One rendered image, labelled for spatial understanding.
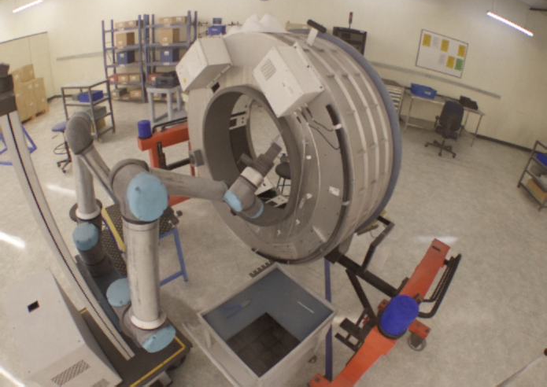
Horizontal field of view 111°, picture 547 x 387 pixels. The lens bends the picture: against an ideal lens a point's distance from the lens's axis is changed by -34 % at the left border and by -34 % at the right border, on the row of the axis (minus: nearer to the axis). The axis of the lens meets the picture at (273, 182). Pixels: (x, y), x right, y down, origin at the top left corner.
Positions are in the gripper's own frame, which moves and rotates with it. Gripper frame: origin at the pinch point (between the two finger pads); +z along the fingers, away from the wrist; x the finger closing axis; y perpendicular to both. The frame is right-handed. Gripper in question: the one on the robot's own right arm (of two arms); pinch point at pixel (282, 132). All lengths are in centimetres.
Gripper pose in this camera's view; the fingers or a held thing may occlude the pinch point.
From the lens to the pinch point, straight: 118.9
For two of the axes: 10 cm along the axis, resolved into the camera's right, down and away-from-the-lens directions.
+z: 6.1, -7.7, 1.6
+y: 7.8, 6.2, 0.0
